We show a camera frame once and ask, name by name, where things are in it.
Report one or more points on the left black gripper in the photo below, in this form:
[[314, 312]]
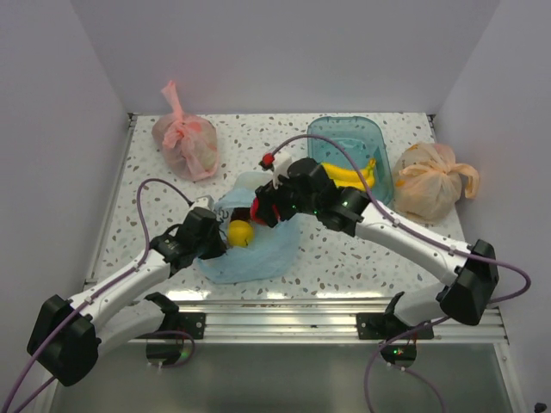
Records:
[[219, 248]]

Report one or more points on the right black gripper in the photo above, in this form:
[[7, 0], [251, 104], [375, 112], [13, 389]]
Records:
[[268, 195]]

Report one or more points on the yellow banana bunch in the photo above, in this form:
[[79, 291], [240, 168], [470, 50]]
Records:
[[349, 178]]

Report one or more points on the red apple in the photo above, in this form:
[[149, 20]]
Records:
[[264, 213]]

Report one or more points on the light blue printed plastic bag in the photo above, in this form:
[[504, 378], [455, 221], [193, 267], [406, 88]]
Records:
[[271, 251]]

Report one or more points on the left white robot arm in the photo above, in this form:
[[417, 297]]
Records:
[[69, 335]]

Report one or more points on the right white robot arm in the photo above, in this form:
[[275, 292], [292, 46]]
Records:
[[466, 274]]

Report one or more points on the pink knotted plastic bag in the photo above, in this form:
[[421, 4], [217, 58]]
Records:
[[187, 142]]

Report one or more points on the orange knotted plastic bag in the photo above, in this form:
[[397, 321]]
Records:
[[428, 181]]

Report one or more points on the yellow lemon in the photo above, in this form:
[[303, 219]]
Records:
[[240, 233]]

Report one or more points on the dark red grape bunch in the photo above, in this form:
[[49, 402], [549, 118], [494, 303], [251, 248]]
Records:
[[241, 214]]

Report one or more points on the teal transparent plastic tray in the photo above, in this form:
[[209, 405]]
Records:
[[362, 139]]

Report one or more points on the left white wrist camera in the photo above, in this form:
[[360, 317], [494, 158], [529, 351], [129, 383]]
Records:
[[205, 202]]

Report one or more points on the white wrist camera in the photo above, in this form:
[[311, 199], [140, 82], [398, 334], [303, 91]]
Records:
[[278, 164], [205, 202]]

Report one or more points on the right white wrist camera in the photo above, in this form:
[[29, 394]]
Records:
[[278, 164]]

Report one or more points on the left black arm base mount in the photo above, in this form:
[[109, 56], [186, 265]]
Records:
[[172, 344]]

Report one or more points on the aluminium table front rail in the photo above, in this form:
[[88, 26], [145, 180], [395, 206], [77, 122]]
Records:
[[305, 321]]

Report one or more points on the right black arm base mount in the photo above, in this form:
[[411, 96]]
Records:
[[384, 326]]

